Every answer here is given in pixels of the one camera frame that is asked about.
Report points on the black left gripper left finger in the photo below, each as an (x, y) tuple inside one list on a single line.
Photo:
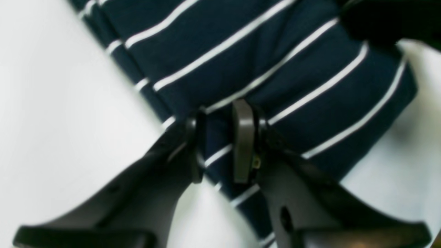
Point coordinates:
[(136, 208)]

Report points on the navy white striped T-shirt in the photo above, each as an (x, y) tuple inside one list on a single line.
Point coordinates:
[(332, 97)]

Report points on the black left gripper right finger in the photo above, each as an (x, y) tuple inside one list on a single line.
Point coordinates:
[(309, 209)]

